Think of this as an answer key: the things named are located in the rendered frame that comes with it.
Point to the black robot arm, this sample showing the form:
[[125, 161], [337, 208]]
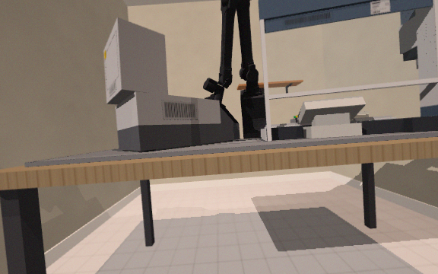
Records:
[[248, 71]]

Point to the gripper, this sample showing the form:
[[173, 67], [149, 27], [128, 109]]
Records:
[[218, 97]]

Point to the grey rack with round holes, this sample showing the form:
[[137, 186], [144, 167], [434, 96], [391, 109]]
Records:
[[296, 120]]

